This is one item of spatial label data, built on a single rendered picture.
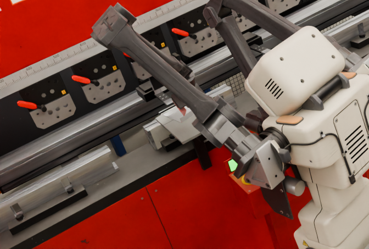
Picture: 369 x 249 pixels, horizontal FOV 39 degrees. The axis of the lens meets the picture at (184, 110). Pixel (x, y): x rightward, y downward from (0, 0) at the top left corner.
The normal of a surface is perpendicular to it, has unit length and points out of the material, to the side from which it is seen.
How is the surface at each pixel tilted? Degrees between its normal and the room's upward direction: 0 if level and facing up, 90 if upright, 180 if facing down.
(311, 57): 48
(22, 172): 90
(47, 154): 90
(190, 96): 77
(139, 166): 0
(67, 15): 90
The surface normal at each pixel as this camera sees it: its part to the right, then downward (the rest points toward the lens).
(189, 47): 0.41, 0.31
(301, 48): 0.25, -0.43
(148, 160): -0.31, -0.84
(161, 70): 0.09, 0.22
